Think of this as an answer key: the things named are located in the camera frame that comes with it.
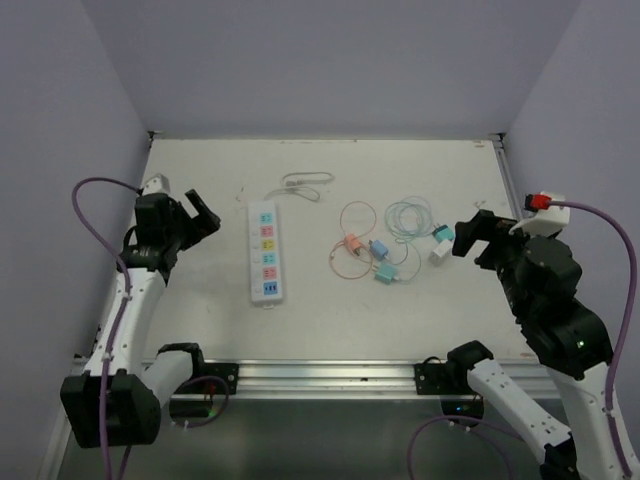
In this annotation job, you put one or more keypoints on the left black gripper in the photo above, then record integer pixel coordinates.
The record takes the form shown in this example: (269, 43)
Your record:
(204, 224)

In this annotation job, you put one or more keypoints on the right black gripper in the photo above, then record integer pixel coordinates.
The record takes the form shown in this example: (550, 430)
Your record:
(481, 226)

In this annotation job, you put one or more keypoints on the teal charger plug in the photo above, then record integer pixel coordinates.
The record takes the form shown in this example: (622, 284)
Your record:
(443, 233)

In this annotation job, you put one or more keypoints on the white 80W charger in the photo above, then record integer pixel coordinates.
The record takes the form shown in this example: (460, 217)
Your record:
(441, 252)

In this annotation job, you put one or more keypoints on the white power strip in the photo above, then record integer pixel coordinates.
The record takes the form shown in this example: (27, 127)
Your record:
(266, 272)

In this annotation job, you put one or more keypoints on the green charger plug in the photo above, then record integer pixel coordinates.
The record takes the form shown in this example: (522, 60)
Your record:
(385, 273)

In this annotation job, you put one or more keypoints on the blue charger plug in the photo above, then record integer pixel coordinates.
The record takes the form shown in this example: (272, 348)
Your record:
(378, 250)

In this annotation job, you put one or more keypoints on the orange charger plug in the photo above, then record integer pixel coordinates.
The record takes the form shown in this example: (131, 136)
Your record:
(353, 244)

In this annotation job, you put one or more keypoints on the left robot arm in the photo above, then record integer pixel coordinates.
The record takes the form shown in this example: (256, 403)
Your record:
(116, 400)

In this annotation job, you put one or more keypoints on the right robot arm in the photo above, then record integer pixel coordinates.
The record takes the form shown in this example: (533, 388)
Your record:
(539, 277)

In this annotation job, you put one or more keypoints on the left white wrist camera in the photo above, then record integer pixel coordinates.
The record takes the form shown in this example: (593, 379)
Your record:
(157, 184)

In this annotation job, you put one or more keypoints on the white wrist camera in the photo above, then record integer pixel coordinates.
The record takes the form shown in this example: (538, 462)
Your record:
(157, 184)
(546, 219)

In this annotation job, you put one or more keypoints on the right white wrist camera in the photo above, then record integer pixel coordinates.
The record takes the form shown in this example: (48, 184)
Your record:
(546, 219)

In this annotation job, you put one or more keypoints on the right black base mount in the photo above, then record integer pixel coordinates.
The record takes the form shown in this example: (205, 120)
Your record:
(431, 377)

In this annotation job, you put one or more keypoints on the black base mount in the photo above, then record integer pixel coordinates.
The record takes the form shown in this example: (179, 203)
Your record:
(226, 372)
(431, 377)

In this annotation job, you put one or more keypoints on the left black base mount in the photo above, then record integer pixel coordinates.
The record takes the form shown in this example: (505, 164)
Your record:
(226, 372)

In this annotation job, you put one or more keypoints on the aluminium rail frame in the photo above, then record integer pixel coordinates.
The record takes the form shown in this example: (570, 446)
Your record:
(328, 380)

